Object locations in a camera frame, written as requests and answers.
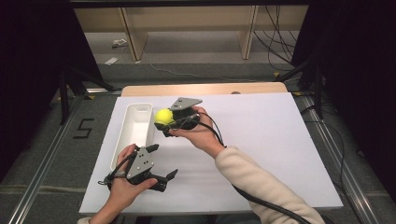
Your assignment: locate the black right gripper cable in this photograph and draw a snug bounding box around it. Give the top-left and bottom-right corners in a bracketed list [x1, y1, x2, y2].
[177, 111, 312, 224]

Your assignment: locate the white floor cable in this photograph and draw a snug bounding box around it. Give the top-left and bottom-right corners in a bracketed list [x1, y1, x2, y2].
[148, 62, 257, 84]

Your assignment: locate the person's left hand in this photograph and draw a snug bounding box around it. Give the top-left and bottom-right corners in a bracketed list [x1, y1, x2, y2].
[95, 143, 159, 219]

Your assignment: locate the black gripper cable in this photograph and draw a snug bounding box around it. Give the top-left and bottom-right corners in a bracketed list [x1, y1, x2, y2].
[177, 111, 312, 224]
[97, 150, 138, 188]

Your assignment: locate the black metal stand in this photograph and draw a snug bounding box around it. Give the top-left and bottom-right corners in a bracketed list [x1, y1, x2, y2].
[57, 65, 117, 125]
[275, 55, 325, 119]

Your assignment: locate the aluminium floor rail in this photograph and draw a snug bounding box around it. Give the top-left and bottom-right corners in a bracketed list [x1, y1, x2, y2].
[297, 93, 381, 224]
[7, 88, 123, 224]

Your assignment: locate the white plastic container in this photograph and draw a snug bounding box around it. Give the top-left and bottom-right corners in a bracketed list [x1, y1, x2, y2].
[110, 102, 156, 172]

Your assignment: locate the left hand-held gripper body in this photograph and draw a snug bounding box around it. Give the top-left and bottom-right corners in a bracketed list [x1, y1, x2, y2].
[124, 144, 167, 192]

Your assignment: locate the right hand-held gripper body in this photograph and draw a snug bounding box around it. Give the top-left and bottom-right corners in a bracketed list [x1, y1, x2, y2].
[167, 97, 204, 132]

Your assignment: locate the white foam board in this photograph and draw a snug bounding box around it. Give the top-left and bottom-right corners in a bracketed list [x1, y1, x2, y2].
[78, 92, 344, 216]

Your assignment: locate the yellow tennis ball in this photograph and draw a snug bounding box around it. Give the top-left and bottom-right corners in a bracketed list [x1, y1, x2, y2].
[154, 107, 176, 126]

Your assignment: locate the person's right hand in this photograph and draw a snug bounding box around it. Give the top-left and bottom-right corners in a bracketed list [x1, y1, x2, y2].
[169, 105, 227, 159]

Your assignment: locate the bundle of black floor cables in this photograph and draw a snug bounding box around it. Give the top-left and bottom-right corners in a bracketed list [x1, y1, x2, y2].
[253, 5, 301, 72]

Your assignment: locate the black curtain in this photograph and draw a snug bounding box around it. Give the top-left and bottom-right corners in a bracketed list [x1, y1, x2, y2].
[0, 0, 105, 182]
[290, 0, 396, 195]

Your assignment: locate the wooden shelf unit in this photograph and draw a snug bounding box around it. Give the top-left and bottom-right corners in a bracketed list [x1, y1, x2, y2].
[74, 5, 309, 62]

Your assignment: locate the wooden table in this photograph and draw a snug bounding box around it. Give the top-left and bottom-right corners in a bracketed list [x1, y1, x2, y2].
[120, 81, 289, 97]

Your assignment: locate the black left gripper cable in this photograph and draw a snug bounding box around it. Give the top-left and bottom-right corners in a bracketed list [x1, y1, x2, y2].
[97, 150, 138, 188]

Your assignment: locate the small white floor box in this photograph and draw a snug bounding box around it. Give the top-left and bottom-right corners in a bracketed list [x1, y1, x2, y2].
[111, 38, 129, 49]

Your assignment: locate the thin black floor cable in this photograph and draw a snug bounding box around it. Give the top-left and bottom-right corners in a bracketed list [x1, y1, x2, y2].
[300, 104, 366, 190]

